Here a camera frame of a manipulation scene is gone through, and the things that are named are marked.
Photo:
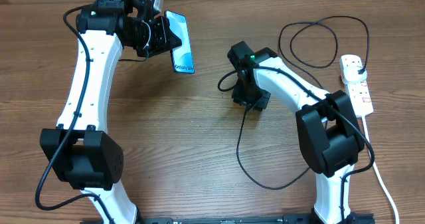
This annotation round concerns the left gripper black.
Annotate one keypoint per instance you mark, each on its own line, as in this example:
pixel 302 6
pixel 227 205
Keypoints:
pixel 165 38

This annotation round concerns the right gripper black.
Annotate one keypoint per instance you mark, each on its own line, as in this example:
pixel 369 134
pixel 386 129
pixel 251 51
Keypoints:
pixel 241 100

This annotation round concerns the Samsung Galaxy smartphone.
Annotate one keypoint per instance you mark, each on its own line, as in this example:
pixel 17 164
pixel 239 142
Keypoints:
pixel 181 53

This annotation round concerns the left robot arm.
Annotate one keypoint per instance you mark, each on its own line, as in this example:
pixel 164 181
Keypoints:
pixel 79 149

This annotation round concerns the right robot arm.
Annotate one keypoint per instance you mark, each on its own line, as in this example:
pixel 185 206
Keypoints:
pixel 328 132

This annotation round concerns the white charger plug adapter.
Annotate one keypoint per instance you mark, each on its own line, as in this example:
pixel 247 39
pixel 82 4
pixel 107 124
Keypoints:
pixel 351 75

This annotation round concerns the white power strip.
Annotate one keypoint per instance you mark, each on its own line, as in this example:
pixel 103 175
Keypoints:
pixel 358 93

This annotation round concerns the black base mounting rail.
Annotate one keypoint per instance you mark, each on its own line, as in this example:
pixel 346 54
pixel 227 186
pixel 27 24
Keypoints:
pixel 308 218

